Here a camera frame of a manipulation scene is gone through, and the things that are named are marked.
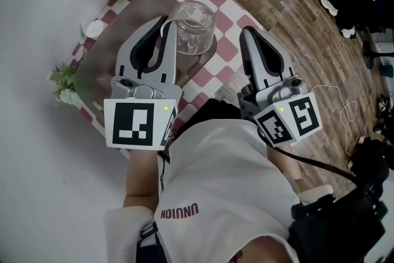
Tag small white round object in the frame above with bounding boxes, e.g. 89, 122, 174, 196
85, 20, 107, 39

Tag black office chair base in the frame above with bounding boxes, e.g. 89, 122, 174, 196
361, 38, 394, 70

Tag translucent brown basket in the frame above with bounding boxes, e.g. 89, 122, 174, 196
73, 0, 218, 116

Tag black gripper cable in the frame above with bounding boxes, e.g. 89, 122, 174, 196
156, 129, 175, 193
257, 128, 360, 184

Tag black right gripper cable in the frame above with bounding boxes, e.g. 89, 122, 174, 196
257, 128, 360, 184

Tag person's white t-shirt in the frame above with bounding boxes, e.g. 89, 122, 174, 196
103, 118, 335, 263

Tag person's black trousers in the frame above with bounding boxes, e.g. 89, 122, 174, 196
172, 97, 247, 134

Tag person's left forearm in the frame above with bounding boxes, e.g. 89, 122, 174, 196
123, 149, 161, 211

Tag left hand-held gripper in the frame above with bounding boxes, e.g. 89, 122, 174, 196
103, 15, 183, 152

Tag person's right forearm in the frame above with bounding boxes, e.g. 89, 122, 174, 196
270, 144, 304, 192

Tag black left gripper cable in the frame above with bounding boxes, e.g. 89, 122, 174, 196
156, 129, 175, 193

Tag clear glass cup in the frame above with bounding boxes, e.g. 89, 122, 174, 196
160, 1, 217, 56

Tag thin white cable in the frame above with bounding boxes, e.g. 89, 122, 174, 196
310, 84, 360, 156

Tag black bag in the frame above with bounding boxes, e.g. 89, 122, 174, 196
287, 137, 394, 263

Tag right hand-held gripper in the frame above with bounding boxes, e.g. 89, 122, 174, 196
236, 26, 323, 148

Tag small white flower plant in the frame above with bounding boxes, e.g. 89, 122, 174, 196
47, 61, 84, 109

